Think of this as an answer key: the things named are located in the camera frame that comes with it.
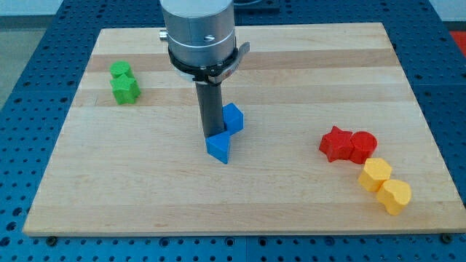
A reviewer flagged green cylinder block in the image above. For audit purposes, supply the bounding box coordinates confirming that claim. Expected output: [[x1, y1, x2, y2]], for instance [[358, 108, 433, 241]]
[[109, 60, 134, 79]]

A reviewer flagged wooden board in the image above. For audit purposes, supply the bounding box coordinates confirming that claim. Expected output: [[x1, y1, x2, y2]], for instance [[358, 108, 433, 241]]
[[23, 23, 465, 237]]

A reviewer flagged red star block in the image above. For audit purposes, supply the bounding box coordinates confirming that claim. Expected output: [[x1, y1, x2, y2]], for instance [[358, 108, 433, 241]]
[[319, 126, 354, 162]]

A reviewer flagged yellow hexagon block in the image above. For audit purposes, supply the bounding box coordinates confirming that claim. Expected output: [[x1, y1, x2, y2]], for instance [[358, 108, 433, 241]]
[[358, 158, 392, 192]]

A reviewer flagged black clamp with strap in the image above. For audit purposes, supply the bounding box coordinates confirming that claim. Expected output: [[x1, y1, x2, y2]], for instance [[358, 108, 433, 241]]
[[168, 41, 250, 84]]

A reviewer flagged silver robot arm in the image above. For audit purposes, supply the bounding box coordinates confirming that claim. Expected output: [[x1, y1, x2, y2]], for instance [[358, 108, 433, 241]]
[[160, 0, 236, 73]]

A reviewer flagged black pusher rod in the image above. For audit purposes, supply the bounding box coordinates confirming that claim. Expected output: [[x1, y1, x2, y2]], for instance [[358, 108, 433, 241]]
[[195, 83, 226, 138]]

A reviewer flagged yellow heart block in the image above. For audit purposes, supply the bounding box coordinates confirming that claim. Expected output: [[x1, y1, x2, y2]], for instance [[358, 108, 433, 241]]
[[376, 179, 412, 215]]

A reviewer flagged green star block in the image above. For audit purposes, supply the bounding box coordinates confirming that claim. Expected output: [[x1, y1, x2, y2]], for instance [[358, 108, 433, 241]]
[[110, 74, 141, 105]]

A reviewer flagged blue cube block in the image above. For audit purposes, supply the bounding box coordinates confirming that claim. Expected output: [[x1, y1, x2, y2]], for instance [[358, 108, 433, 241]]
[[223, 103, 244, 135]]

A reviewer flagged blue triangle block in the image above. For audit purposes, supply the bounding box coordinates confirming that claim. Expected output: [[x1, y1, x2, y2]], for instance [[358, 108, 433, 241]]
[[205, 131, 230, 164]]

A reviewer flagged red cylinder block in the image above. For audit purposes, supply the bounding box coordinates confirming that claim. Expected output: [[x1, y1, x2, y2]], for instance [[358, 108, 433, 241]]
[[349, 131, 378, 164]]

